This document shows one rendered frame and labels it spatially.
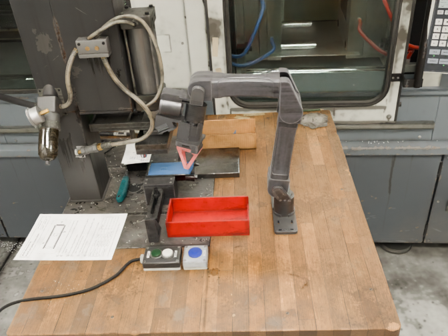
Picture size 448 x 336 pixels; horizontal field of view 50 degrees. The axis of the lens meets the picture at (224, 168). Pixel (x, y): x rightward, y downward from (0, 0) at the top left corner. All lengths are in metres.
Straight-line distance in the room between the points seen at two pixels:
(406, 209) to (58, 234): 1.68
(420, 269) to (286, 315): 1.54
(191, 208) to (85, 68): 0.53
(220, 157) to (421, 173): 1.06
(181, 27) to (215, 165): 0.64
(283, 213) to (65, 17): 0.84
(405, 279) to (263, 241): 1.33
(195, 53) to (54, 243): 1.00
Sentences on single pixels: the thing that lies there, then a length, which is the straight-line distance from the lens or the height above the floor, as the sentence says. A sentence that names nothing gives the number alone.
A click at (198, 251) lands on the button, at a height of 0.94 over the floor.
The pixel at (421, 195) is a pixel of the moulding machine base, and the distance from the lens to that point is 2.52.
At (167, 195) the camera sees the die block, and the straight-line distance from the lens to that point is 1.58.
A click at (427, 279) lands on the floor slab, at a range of 2.68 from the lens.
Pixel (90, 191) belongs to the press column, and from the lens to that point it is 1.68.
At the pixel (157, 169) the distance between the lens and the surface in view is 1.63.
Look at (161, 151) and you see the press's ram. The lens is 1.48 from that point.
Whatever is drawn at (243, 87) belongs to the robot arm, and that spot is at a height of 1.35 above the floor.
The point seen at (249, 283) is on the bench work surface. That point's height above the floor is 0.90.
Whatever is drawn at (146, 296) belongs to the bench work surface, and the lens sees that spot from 1.34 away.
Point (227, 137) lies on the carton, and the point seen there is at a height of 0.96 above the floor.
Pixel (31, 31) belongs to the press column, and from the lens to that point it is 1.46.
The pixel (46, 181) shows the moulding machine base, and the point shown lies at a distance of 2.65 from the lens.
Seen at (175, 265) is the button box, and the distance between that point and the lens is 1.37.
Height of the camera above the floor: 1.89
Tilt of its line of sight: 34 degrees down
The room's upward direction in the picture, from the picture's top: 4 degrees counter-clockwise
